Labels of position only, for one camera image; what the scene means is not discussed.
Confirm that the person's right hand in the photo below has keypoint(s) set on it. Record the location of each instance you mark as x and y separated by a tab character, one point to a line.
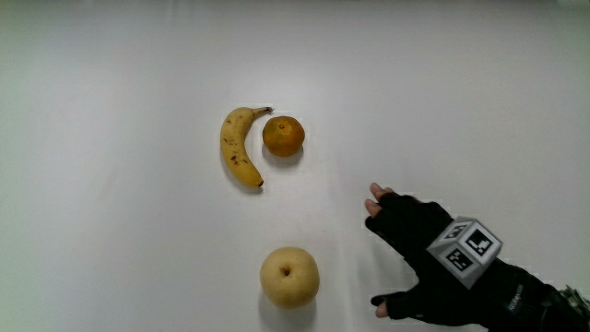
415	230

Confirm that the yellow banana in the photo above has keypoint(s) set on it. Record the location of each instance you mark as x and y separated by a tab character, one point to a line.
234	147

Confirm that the person's right forearm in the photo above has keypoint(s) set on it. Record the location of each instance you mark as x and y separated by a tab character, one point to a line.
567	311

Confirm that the round yellow pear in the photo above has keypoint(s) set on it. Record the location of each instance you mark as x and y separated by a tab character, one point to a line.
289	277

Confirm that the orange tangerine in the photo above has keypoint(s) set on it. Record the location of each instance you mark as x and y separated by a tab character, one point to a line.
283	136

